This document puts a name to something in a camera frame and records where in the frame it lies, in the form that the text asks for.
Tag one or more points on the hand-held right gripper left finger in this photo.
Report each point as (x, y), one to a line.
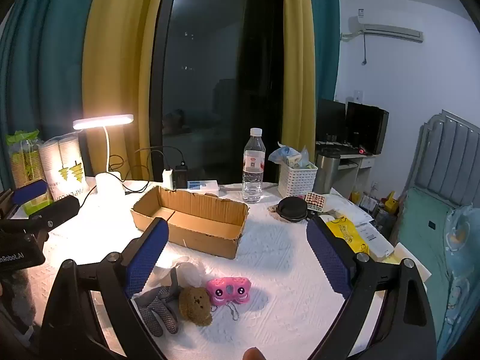
(148, 258)

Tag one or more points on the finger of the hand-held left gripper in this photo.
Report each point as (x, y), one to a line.
(29, 193)
(56, 210)

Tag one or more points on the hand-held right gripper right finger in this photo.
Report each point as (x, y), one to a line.
(330, 258)

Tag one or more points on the grey dotted glove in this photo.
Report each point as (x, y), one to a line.
(159, 307)

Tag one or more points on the cardboard box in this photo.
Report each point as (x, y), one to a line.
(202, 219)

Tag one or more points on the pink plush toy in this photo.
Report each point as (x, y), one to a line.
(228, 288)

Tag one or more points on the person's left forearm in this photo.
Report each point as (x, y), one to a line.
(17, 296)

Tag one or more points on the person's right hand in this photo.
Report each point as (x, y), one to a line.
(254, 354)

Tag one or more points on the yellow plastic packet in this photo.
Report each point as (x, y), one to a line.
(347, 232)

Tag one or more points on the green packet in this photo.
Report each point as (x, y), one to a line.
(22, 161)

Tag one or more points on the pack of paper cups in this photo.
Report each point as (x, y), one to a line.
(63, 165)

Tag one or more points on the keys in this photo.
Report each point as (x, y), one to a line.
(312, 215)

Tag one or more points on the white desk lamp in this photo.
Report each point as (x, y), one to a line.
(108, 185)

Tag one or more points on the patterned card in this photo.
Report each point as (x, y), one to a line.
(314, 201)

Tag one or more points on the black round pouch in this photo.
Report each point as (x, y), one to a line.
(292, 208)

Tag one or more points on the brown plush bear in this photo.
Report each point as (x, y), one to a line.
(195, 305)

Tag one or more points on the white charger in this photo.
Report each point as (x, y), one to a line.
(168, 178)

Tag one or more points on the white plastic basket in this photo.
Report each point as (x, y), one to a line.
(298, 182)

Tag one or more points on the small yellow toy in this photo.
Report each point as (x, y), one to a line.
(392, 200)

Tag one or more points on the stainless steel tumbler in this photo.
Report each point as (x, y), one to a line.
(326, 172)

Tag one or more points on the black charger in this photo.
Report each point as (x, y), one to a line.
(182, 176)

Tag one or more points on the white power strip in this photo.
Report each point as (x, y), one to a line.
(204, 185)

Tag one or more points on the green bed mattress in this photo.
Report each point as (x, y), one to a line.
(420, 232)

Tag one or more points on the small tissue packet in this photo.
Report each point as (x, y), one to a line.
(302, 163)

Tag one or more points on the computer desk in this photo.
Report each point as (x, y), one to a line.
(356, 161)

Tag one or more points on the blue plastic bag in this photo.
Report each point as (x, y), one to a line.
(279, 153)

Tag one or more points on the clear water bottle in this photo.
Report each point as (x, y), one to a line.
(253, 168)

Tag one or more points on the teal curtain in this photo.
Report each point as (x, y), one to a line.
(45, 63)
(325, 26)

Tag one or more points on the blue printed blanket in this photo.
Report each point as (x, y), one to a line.
(463, 270)

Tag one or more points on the black monitor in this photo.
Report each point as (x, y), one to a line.
(367, 127)
(330, 120)

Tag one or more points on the yellow curtain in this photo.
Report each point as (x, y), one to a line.
(298, 63)
(120, 63)

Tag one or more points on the grey padded headboard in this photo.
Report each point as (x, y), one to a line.
(446, 150)

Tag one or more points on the dark window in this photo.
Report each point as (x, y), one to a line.
(225, 63)

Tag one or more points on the white air conditioner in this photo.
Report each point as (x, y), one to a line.
(386, 32)

